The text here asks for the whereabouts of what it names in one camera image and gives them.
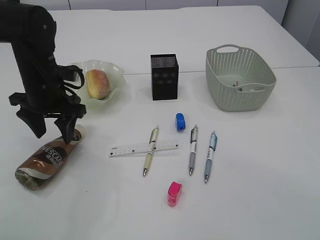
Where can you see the blue pencil sharpener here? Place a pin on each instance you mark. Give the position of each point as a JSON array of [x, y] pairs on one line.
[[180, 123]]

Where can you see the grey retractable pen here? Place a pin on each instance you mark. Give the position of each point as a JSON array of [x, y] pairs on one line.
[[193, 148]]

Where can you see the light blue retractable pen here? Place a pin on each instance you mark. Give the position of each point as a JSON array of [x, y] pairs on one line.
[[210, 156]]

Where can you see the green plastic woven basket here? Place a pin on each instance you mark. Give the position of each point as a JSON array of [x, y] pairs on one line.
[[238, 78]]

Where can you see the green glass wavy plate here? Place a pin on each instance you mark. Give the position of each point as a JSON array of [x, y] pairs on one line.
[[114, 74]]

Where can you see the pink pencil sharpener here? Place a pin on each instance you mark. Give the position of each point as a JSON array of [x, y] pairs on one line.
[[174, 193]]

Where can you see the beige retractable pen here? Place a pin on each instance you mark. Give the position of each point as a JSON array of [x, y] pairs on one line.
[[150, 151]]

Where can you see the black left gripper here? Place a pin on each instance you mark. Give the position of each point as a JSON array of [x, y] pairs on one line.
[[43, 98]]

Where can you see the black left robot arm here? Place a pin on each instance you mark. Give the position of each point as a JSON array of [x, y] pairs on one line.
[[31, 31]]

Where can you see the clear plastic ruler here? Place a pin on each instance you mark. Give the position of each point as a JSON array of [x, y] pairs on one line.
[[142, 148]]

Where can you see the brown Nescafe coffee bottle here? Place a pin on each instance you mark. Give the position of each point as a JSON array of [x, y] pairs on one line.
[[46, 162]]

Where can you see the paper ball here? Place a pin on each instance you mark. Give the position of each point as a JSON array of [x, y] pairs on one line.
[[249, 88], [236, 83]]

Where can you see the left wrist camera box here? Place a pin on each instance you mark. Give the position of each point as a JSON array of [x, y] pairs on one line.
[[67, 73]]

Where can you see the sugared bread bun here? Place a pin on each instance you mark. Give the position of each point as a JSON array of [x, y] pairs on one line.
[[98, 85]]

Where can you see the black mesh pen holder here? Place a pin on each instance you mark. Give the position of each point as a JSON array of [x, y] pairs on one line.
[[164, 76]]

